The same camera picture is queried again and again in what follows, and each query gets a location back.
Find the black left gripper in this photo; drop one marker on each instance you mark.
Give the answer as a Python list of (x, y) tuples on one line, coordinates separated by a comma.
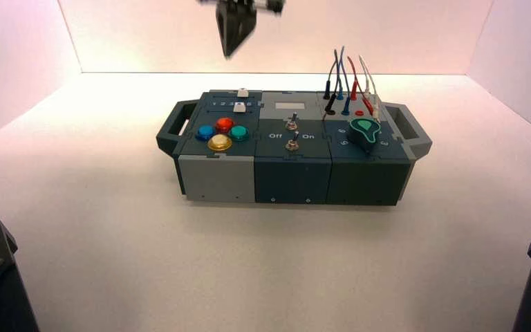
[(265, 3)]

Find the white slider knob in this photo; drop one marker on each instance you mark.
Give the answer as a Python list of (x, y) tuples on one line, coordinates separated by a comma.
[(242, 93), (239, 108)]

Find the small grey display screen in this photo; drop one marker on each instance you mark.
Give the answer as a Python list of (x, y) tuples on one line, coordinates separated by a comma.
[(286, 106)]

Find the red dome push button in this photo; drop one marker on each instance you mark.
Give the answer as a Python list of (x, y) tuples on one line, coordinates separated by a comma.
[(224, 124)]

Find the green dome push button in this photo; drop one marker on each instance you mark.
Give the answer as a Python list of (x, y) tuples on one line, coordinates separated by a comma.
[(238, 133)]

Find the blue dome push button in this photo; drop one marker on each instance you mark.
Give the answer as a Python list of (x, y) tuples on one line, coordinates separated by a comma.
[(205, 133)]

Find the yellow dome push button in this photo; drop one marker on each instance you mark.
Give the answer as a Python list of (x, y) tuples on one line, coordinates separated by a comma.
[(219, 143)]

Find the dark teal control box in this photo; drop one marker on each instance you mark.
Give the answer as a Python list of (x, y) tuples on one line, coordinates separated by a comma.
[(293, 176)]

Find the green pointer rotary knob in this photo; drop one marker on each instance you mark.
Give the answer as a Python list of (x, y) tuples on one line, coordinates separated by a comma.
[(362, 132)]

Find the metal toggle switch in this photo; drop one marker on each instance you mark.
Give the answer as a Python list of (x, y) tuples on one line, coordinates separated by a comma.
[(292, 145), (291, 123)]

